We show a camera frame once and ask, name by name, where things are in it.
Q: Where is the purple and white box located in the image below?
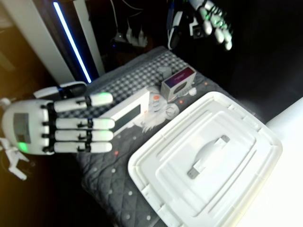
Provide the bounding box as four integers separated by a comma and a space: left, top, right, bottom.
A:
160, 66, 197, 99

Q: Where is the grey bear print quilt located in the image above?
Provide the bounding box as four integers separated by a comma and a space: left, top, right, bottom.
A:
75, 46, 268, 227

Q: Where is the wide white post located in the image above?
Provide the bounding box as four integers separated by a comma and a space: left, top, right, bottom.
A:
0, 0, 75, 83

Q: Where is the white plastic lid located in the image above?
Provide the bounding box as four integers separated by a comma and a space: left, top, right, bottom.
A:
127, 91, 284, 227

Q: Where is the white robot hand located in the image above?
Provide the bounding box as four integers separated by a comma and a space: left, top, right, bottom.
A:
1, 81, 116, 157
167, 0, 234, 52

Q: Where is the long white box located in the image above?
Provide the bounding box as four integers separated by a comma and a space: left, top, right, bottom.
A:
98, 86, 152, 137

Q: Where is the narrow white post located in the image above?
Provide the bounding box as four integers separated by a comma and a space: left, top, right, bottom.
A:
72, 0, 106, 78

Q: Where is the white power strip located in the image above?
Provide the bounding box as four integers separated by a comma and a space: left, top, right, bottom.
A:
111, 20, 149, 48

